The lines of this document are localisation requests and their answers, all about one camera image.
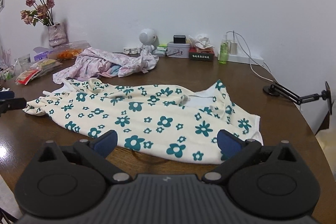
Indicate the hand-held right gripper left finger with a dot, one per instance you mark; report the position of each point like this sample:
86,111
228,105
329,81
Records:
106,142

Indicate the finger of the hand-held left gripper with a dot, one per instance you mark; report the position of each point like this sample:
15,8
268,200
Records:
5,95
14,105

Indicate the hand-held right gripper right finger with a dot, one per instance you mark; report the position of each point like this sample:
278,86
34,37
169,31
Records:
228,144

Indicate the cream garment with teal flowers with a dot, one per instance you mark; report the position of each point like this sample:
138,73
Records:
147,119

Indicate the red snack packet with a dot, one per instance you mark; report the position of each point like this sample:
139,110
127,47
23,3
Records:
27,77

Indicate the clear snack bag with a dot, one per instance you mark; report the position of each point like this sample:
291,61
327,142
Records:
46,66

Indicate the purple packet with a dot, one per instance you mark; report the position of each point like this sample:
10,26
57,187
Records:
42,54

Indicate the pink and blue cloth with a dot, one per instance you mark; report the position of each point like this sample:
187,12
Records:
113,70

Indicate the clear container with orange peel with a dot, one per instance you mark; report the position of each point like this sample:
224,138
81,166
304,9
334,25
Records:
69,50

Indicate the patterned flower vase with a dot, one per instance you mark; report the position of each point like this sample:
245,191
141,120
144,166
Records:
57,35

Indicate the pink floral garment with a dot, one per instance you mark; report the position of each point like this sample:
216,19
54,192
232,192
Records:
92,64

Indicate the dried pink roses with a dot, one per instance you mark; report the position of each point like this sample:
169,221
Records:
40,10

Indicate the green spray bottle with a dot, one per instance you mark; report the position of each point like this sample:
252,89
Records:
223,52

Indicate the dark red tissue box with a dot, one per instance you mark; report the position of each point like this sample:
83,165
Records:
201,55

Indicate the white charger plug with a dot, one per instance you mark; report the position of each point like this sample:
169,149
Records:
233,47

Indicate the white crumpled tissues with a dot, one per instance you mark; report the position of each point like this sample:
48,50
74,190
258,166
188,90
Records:
201,41

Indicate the grey tin box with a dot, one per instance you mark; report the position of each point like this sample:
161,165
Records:
178,50

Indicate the green and white small packs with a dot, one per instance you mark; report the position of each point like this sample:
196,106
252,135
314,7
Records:
160,50

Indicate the white astronaut figurine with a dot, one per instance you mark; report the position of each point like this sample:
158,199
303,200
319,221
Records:
147,37

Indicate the small black box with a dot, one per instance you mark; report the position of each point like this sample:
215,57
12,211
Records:
179,39

